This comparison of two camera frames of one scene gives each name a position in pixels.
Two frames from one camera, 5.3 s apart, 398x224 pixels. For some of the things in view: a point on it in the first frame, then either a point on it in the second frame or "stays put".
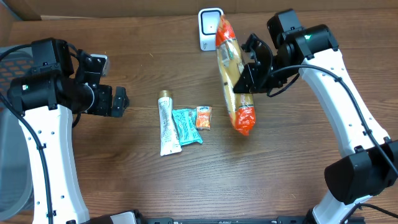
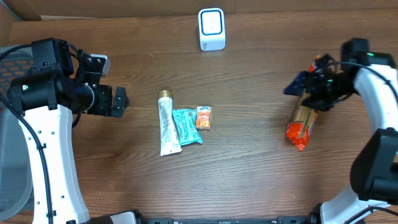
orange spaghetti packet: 240,107 to 300,127
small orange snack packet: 203,117 stays put
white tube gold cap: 170,140 stays put
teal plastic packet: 187,126 stays put
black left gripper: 106,100 stays put
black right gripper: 259,86 to 308,81
